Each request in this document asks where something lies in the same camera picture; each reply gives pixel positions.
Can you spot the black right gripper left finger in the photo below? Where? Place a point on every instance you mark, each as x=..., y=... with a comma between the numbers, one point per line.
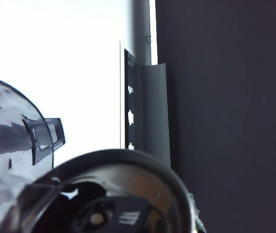
x=59, y=132

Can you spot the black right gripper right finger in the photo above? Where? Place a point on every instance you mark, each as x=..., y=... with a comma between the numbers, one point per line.
x=199, y=218

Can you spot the green Monster energy can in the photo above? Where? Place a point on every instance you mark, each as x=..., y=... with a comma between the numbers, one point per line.
x=133, y=179

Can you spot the dark textured glass cup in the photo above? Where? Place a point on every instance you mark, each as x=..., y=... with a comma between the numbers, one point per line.
x=9, y=150

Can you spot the dark grey desk divider panel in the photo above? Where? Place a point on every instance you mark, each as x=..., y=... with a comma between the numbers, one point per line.
x=225, y=109

